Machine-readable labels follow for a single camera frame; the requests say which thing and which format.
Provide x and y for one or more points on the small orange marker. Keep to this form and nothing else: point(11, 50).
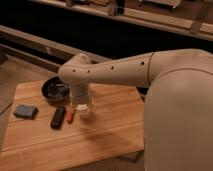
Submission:
point(69, 113)

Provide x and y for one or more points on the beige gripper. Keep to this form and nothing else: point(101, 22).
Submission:
point(80, 94)

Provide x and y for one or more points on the black rectangular remote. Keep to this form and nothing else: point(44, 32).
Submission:
point(58, 117)

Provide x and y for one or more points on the dark ceramic bowl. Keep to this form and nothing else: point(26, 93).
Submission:
point(55, 90)

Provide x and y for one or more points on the white plastic cup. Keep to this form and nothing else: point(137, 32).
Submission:
point(83, 110)

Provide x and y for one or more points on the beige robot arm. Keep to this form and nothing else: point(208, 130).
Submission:
point(178, 108)

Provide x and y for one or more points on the blue sponge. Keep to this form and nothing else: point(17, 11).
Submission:
point(25, 111)

